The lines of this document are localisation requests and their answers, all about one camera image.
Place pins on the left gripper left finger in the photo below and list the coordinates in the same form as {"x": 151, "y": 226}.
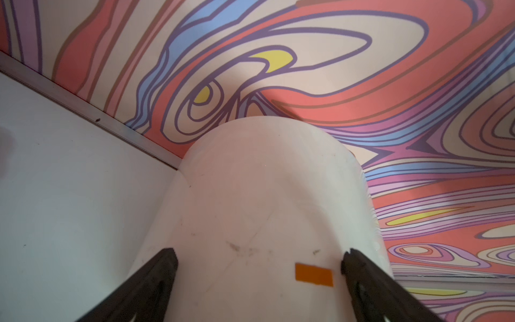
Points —
{"x": 144, "y": 296}

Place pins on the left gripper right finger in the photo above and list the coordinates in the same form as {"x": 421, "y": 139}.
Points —
{"x": 376, "y": 296}

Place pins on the cream round drawer cabinet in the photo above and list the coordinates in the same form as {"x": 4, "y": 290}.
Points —
{"x": 260, "y": 214}

